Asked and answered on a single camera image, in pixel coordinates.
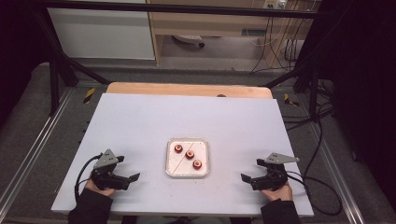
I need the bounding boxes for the white table board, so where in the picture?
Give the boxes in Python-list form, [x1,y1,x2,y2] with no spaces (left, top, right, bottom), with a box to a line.
[50,92,315,217]

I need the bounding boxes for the person's left hand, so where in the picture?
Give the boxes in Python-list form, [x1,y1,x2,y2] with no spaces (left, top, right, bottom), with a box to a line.
[84,178,117,198]

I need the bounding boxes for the aluminium floor rail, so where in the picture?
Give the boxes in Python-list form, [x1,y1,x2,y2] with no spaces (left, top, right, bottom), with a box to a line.
[0,88,74,213]
[306,120,365,224]

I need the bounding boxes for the black metal frame crossbar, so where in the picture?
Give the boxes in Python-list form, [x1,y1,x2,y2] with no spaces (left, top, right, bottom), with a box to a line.
[40,0,325,20]

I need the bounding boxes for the white power strip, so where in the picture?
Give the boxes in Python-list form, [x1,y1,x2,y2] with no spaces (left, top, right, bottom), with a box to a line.
[262,0,288,9]

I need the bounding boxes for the grey flat device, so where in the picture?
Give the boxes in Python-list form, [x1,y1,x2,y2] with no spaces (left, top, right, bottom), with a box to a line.
[242,28,267,37]

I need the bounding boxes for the black floor cables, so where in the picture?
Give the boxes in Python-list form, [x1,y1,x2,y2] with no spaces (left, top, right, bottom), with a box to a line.
[281,78,335,132]

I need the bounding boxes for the light wooden desk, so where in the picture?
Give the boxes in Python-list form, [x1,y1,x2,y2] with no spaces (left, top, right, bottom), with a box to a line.
[146,0,321,68]

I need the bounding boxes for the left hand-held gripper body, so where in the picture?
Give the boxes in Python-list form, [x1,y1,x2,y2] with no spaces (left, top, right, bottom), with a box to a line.
[90,148,131,191]

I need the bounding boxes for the thin wooden skewer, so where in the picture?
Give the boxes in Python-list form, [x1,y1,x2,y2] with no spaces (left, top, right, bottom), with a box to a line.
[173,143,195,175]

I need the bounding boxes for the bundle of hanging cables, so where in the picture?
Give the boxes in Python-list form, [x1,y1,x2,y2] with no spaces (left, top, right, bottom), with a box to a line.
[250,15,312,74]

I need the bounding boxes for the white square tray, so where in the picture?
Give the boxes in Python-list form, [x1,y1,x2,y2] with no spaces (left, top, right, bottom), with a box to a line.
[164,137,210,179]

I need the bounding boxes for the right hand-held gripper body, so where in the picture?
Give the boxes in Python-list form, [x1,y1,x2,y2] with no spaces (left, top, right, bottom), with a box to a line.
[251,152,301,191]

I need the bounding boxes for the yellow black tape strip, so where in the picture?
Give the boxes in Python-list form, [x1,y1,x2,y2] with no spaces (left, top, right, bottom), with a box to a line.
[283,92,301,107]
[82,88,96,105]

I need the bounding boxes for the white cabinet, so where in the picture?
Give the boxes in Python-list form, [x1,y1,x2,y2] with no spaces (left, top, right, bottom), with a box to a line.
[46,7,156,61]

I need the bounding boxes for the wooden table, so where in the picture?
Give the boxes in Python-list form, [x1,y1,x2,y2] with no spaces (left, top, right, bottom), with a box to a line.
[106,81,275,100]

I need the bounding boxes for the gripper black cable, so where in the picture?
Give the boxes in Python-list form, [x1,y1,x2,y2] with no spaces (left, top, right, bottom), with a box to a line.
[74,152,104,203]
[286,118,344,217]

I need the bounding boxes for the black curtain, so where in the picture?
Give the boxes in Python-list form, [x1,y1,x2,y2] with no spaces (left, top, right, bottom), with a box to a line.
[0,0,52,125]
[320,0,396,203]

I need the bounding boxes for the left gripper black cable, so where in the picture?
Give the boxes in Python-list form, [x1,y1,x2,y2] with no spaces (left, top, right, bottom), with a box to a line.
[74,152,104,203]

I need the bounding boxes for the person's right hand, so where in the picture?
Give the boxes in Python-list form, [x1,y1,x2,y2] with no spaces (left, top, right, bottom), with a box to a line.
[261,182,293,203]

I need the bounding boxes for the white chair base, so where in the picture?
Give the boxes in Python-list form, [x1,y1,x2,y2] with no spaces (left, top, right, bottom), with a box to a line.
[172,35,205,49]

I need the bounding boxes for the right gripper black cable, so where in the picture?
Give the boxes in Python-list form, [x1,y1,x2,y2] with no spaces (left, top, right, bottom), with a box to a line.
[286,118,344,217]

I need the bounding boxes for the black metal frame stand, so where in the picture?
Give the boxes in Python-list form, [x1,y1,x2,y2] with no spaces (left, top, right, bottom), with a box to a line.
[31,6,111,117]
[264,18,325,120]

